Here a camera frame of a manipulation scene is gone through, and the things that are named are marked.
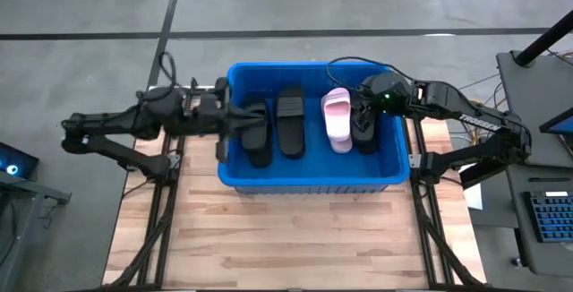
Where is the grey desk top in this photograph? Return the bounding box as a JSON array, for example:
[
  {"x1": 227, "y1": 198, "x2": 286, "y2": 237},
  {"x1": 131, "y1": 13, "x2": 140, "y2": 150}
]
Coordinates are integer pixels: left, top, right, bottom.
[{"x1": 495, "y1": 49, "x2": 573, "y2": 170}]

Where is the white paper sheet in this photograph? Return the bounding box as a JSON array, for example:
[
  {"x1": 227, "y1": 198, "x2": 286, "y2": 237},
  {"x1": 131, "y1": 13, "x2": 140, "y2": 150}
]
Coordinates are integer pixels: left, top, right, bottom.
[{"x1": 458, "y1": 162, "x2": 485, "y2": 211}]

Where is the black monitor with blue screen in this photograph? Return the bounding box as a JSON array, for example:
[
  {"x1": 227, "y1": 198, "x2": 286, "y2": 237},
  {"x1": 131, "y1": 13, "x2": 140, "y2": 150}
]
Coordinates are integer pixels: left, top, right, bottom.
[{"x1": 539, "y1": 107, "x2": 573, "y2": 137}]

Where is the black foam slide sandal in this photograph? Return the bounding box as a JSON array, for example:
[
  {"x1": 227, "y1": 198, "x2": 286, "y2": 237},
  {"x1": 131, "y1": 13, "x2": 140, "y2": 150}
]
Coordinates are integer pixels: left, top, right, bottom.
[
  {"x1": 241, "y1": 99, "x2": 273, "y2": 169},
  {"x1": 350, "y1": 99, "x2": 380, "y2": 155},
  {"x1": 275, "y1": 84, "x2": 307, "y2": 159}
]

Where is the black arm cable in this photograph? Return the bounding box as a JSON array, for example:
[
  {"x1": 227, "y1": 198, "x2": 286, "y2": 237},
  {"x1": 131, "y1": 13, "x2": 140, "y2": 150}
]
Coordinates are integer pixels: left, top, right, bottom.
[
  {"x1": 325, "y1": 56, "x2": 420, "y2": 91},
  {"x1": 158, "y1": 51, "x2": 179, "y2": 100}
]

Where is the black aluminium table frame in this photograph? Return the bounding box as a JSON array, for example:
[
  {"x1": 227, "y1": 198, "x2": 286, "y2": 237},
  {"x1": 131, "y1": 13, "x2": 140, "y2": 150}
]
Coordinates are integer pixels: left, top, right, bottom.
[
  {"x1": 402, "y1": 116, "x2": 483, "y2": 291},
  {"x1": 105, "y1": 86, "x2": 198, "y2": 291}
]

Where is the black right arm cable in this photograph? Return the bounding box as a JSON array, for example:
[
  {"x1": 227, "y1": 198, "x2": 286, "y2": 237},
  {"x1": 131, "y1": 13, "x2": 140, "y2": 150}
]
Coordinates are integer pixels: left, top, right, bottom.
[{"x1": 325, "y1": 56, "x2": 420, "y2": 91}]

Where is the grey desk with keyboard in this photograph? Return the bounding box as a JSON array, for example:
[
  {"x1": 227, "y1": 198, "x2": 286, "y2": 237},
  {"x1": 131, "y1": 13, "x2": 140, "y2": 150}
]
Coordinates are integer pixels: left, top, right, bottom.
[{"x1": 505, "y1": 162, "x2": 573, "y2": 279}]

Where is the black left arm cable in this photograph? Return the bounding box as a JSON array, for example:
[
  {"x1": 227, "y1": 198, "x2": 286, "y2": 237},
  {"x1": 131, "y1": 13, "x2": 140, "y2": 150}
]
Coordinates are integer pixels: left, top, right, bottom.
[{"x1": 158, "y1": 51, "x2": 179, "y2": 100}]

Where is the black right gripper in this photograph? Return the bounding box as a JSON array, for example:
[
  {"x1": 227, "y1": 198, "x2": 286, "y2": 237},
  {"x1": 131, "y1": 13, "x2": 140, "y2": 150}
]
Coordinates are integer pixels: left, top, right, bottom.
[{"x1": 355, "y1": 73, "x2": 413, "y2": 133}]

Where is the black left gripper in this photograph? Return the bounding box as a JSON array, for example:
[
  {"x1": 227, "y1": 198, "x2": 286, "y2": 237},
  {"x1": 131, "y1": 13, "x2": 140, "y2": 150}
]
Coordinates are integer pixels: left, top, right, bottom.
[{"x1": 196, "y1": 76, "x2": 269, "y2": 164}]

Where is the thin grey cable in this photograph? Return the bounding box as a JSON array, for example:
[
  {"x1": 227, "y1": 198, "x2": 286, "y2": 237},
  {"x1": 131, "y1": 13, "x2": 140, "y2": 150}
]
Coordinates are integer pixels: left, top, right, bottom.
[{"x1": 456, "y1": 73, "x2": 500, "y2": 91}]

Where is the black round pole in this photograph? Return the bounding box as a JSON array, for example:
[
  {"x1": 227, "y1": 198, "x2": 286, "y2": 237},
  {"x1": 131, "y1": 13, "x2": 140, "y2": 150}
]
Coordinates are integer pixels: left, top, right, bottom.
[{"x1": 513, "y1": 9, "x2": 573, "y2": 67}]

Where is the black device with blue light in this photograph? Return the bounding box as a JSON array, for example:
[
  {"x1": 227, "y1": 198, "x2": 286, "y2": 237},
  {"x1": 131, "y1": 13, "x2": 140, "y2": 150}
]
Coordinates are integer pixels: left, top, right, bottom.
[{"x1": 0, "y1": 142, "x2": 39, "y2": 179}]

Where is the blue plastic bin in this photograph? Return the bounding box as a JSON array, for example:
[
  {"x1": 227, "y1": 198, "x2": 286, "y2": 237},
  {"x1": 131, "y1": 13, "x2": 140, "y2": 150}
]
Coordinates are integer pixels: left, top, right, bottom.
[{"x1": 218, "y1": 61, "x2": 411, "y2": 194}]

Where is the grey metal stand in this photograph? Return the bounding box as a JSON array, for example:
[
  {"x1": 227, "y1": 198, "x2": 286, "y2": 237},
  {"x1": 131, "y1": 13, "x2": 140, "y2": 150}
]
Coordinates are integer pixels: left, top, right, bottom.
[{"x1": 0, "y1": 170, "x2": 73, "y2": 292}]

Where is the pink foam slide sandal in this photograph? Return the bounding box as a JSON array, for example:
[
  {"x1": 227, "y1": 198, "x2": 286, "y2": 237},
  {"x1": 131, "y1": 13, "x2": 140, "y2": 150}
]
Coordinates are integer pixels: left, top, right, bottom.
[
  {"x1": 329, "y1": 137, "x2": 354, "y2": 155},
  {"x1": 321, "y1": 87, "x2": 353, "y2": 143}
]

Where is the black backlit keyboard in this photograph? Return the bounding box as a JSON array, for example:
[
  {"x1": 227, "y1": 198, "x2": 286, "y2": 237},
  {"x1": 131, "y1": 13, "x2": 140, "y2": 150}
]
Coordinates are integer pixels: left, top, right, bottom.
[{"x1": 523, "y1": 190, "x2": 573, "y2": 244}]

